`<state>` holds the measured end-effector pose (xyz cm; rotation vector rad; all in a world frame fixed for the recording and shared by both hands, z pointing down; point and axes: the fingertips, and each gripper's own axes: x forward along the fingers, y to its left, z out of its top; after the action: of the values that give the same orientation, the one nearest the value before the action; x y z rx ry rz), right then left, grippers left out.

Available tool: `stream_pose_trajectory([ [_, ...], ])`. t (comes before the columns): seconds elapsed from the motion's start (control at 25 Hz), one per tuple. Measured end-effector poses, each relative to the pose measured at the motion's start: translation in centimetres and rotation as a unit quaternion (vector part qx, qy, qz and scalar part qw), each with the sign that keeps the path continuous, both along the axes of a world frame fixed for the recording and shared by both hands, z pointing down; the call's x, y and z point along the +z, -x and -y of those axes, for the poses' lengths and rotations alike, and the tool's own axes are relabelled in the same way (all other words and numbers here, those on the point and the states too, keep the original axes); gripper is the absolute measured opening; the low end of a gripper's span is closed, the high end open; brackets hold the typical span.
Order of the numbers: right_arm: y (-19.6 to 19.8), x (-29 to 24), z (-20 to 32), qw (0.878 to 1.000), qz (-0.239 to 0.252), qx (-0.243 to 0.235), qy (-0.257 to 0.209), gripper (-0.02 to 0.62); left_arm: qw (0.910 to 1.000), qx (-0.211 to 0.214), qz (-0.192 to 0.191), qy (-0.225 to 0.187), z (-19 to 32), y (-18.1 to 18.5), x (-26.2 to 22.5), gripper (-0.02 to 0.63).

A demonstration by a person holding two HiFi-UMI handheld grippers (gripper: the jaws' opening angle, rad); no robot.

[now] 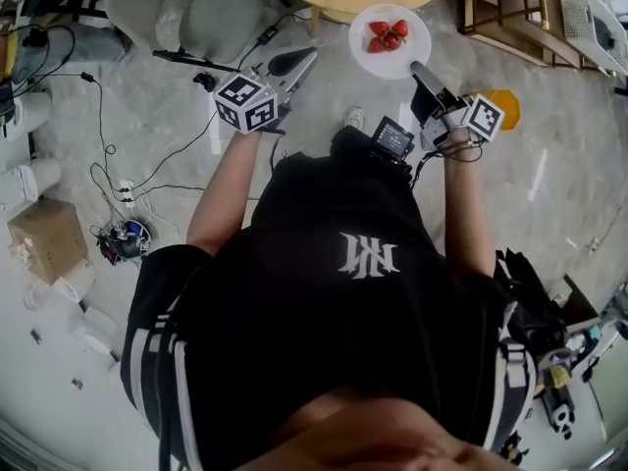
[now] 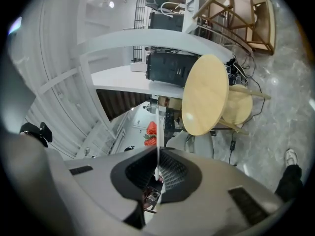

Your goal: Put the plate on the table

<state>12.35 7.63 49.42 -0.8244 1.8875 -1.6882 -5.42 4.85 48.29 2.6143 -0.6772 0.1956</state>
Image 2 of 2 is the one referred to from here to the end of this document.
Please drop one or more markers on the black head-worn camera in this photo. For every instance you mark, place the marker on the black head-worn camera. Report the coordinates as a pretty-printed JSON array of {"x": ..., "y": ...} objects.
[{"x": 44, "y": 131}]

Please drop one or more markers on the round ceiling light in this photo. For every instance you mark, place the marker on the round ceiling light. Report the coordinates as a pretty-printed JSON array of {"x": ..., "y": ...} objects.
[{"x": 111, "y": 4}]

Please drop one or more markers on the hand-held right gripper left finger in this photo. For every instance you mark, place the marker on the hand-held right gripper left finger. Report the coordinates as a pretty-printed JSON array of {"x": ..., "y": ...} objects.
[{"x": 98, "y": 181}]

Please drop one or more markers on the round yellow side table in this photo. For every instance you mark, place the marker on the round yellow side table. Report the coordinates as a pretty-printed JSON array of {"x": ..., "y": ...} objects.
[{"x": 204, "y": 90}]

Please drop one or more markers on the small cardboard box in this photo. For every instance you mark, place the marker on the small cardboard box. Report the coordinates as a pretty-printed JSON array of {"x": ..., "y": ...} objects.
[{"x": 172, "y": 103}]

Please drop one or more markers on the person's white shoe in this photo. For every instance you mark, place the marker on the person's white shoe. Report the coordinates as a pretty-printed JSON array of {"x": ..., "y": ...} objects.
[{"x": 291, "y": 157}]

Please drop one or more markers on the white round plate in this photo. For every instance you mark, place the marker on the white round plate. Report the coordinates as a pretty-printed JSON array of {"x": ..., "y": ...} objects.
[{"x": 159, "y": 131}]

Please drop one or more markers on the black power adapter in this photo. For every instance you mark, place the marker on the black power adapter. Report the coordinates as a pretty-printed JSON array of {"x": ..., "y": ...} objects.
[{"x": 232, "y": 145}]

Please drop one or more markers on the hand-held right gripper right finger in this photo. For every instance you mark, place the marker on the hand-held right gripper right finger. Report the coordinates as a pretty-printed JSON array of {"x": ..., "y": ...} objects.
[{"x": 209, "y": 205}]

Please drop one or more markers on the blue black floor device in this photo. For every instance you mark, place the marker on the blue black floor device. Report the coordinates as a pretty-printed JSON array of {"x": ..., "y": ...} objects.
[{"x": 233, "y": 70}]

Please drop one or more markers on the person's black trousers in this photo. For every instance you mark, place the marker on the person's black trousers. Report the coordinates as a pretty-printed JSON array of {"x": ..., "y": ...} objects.
[{"x": 289, "y": 181}]

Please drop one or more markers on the red strawberry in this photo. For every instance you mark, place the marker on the red strawberry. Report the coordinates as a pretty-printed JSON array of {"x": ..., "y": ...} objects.
[
  {"x": 150, "y": 140},
  {"x": 152, "y": 128}
]

